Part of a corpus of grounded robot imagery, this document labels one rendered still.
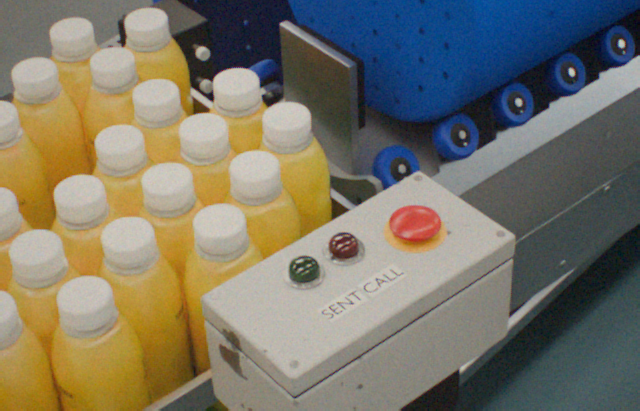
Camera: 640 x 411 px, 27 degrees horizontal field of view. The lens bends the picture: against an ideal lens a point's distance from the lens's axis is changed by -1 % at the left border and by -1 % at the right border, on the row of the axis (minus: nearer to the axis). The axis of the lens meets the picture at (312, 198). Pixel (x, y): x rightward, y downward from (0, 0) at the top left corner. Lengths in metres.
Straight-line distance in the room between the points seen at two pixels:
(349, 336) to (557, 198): 0.54
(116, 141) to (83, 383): 0.22
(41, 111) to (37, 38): 2.13
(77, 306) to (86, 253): 0.11
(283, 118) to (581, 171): 0.41
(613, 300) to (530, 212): 1.16
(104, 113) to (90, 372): 0.30
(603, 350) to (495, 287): 1.46
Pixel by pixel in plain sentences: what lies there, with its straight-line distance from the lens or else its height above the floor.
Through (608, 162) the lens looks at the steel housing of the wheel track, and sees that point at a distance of 1.41.
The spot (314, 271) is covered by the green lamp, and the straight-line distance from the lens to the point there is 0.89.
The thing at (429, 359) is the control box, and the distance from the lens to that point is 0.94.
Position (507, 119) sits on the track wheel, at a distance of 1.28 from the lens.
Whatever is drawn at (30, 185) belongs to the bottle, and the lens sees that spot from 1.14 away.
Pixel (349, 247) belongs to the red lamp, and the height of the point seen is 1.11.
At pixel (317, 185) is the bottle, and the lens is 1.09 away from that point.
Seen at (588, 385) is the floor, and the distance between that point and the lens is 2.34.
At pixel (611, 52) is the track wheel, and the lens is 1.37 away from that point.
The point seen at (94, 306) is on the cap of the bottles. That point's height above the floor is 1.08.
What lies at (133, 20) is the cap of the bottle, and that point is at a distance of 1.22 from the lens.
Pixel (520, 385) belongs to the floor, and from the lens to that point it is 2.33.
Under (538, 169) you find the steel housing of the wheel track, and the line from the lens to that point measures 1.34.
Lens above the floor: 1.71
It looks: 40 degrees down
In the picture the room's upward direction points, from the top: 3 degrees counter-clockwise
